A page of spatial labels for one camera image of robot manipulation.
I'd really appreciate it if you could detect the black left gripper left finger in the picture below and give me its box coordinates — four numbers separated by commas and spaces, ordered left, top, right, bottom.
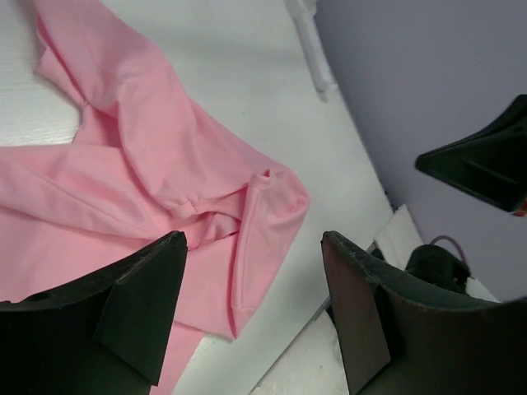
1, 231, 187, 394

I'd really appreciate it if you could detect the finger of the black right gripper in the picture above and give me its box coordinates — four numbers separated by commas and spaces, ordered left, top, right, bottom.
415, 94, 526, 214

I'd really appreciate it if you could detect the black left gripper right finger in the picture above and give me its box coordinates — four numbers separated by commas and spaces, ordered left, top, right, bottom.
321, 231, 526, 394

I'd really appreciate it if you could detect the pink t shirt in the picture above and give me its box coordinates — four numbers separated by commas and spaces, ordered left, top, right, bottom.
1, 1, 310, 394

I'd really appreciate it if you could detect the white clothes rack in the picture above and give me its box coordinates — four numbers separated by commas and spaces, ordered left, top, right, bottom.
284, 0, 338, 102

